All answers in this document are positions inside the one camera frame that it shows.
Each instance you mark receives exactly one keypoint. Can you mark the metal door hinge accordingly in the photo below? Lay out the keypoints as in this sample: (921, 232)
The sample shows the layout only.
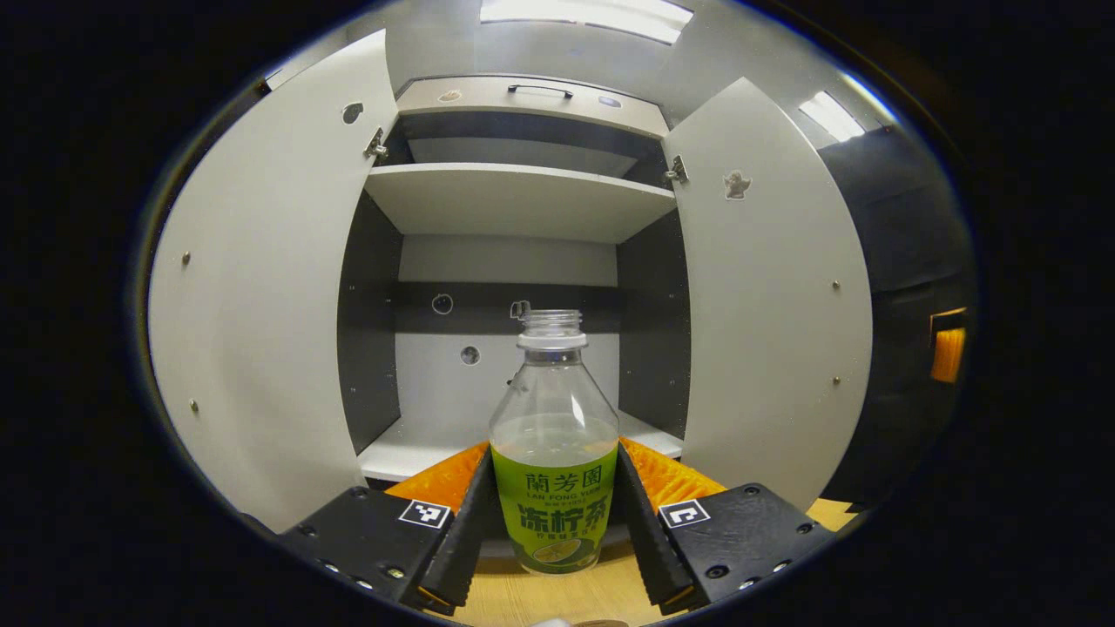
(677, 170)
(376, 145)

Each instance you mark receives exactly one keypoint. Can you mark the narrow ceiling light panel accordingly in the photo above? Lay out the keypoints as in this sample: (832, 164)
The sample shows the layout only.
(832, 116)

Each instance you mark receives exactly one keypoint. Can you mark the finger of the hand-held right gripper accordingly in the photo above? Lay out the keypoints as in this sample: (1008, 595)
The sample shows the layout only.
(949, 357)

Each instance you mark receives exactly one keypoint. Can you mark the grey cabinet door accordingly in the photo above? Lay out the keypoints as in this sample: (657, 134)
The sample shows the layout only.
(766, 331)
(261, 287)

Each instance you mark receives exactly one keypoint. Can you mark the grey white cabinet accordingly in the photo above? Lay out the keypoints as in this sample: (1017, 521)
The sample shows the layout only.
(375, 348)

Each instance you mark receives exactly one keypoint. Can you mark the green label clear bottle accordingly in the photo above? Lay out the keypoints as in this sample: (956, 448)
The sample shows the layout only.
(553, 514)

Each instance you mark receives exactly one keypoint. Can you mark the black backdrop cloth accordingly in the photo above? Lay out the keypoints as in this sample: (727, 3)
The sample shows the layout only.
(897, 261)

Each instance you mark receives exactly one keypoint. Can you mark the large ceiling light panel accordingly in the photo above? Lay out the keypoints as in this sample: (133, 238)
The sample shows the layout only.
(584, 17)

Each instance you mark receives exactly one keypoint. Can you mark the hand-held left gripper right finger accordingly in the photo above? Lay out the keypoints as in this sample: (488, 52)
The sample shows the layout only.
(649, 540)

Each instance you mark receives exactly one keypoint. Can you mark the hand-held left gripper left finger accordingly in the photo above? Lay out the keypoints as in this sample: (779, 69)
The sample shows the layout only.
(466, 535)

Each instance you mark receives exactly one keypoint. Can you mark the grey cabinet drawer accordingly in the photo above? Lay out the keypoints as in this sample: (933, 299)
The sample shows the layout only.
(488, 100)

